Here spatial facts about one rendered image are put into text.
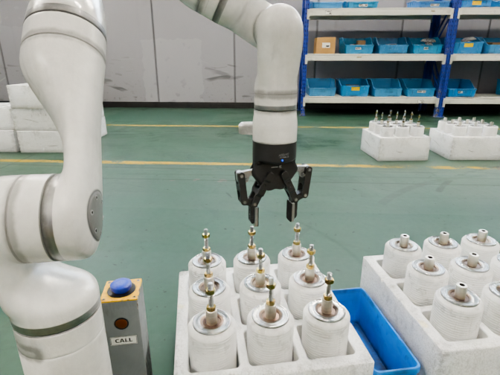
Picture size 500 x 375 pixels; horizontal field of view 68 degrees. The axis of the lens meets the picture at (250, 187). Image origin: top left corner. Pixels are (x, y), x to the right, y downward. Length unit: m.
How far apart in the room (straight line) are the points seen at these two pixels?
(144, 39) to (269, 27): 5.61
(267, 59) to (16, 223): 0.39
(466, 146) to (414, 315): 2.40
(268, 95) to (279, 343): 0.47
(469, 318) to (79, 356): 0.74
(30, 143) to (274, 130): 3.08
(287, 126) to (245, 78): 5.27
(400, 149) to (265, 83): 2.49
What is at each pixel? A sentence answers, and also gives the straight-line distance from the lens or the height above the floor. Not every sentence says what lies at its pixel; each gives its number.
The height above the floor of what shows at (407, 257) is 0.24.
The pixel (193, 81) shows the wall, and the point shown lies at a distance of 5.98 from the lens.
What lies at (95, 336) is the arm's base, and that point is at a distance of 0.49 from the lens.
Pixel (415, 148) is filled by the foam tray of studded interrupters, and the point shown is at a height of 0.10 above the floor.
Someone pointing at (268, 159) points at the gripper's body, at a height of 0.59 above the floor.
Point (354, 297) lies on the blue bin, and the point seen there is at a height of 0.09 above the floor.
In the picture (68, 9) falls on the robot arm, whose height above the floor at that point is 0.79.
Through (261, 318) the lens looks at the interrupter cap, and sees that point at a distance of 0.78.
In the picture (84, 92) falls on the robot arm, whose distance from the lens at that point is 0.45.
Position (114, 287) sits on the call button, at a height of 0.33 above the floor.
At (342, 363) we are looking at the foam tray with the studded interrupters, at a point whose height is 0.18.
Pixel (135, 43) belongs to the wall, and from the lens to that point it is 6.19.
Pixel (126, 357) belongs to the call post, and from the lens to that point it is 0.85.
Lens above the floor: 0.74
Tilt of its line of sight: 19 degrees down
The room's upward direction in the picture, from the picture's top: straight up
